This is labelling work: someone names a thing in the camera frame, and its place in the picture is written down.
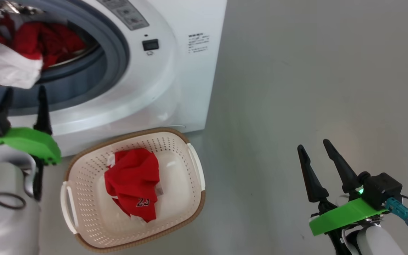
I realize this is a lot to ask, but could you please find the plain red garment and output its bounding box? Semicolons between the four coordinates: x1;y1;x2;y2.
0;14;87;69

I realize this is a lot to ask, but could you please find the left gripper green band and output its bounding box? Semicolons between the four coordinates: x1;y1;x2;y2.
0;85;62;201

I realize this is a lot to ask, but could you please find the red jersey with number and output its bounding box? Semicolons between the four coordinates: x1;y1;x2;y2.
104;148;160;223

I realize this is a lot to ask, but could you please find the thin black looped cable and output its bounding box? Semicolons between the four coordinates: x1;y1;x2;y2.
0;191;27;210

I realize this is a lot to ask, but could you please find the cream perforated basket brown rim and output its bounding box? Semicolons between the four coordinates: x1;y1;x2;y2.
60;127;206;253

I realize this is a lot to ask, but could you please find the grey rubber door seal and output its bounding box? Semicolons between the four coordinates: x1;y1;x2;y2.
0;0;130;115

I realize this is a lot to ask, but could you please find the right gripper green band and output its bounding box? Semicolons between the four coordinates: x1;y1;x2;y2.
297;139;389;255

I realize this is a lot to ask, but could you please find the white front-load washing machine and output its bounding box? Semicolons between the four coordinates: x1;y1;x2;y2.
0;0;228;157

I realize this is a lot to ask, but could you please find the right cable with teal connector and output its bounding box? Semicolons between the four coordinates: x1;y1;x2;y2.
385;194;408;234

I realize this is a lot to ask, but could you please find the white garment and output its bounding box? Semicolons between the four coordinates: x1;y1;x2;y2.
0;35;44;89

